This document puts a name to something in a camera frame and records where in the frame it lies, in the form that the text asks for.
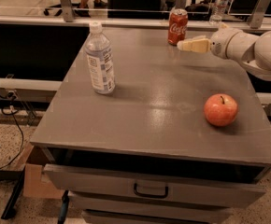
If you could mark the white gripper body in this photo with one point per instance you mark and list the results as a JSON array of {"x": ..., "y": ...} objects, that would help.
[{"x": 221, "y": 43}]

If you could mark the red coke can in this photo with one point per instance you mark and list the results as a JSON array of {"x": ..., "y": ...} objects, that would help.
[{"x": 178, "y": 20}]

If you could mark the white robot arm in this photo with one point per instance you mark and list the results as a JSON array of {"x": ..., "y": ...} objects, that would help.
[{"x": 258, "y": 63}]

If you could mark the clear background water bottle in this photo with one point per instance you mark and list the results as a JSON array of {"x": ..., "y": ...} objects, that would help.
[{"x": 217, "y": 11}]

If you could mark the blue plastic water bottle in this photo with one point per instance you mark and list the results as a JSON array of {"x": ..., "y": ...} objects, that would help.
[{"x": 100, "y": 59}]

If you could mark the red apple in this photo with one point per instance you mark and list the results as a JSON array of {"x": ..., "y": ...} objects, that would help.
[{"x": 220, "y": 109}]

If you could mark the grey drawer cabinet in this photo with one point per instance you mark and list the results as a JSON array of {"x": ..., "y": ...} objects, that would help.
[{"x": 152, "y": 131}]

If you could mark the seated person legs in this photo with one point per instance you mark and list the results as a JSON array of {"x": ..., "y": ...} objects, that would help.
[{"x": 83, "y": 8}]

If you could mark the cardboard box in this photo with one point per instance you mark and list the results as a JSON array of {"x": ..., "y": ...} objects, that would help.
[{"x": 36, "y": 184}]

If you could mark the metal railing frame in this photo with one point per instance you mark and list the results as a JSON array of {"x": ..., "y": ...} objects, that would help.
[{"x": 30, "y": 12}]

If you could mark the black drawer handle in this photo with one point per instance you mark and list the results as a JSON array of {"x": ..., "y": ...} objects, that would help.
[{"x": 151, "y": 192}]

